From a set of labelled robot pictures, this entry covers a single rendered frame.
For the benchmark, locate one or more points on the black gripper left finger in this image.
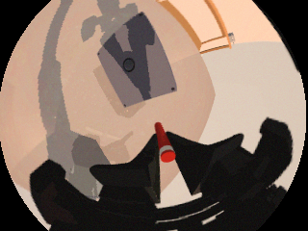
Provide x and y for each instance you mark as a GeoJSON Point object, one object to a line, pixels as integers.
{"type": "Point", "coordinates": [142, 171]}

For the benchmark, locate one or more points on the red peg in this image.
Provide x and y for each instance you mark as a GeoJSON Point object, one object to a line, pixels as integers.
{"type": "Point", "coordinates": [165, 147]}

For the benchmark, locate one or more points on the dark grey sloped panel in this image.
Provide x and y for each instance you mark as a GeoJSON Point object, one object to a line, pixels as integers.
{"type": "Point", "coordinates": [135, 62]}

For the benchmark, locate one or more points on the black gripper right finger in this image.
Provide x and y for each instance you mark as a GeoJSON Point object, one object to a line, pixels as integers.
{"type": "Point", "coordinates": [195, 159]}

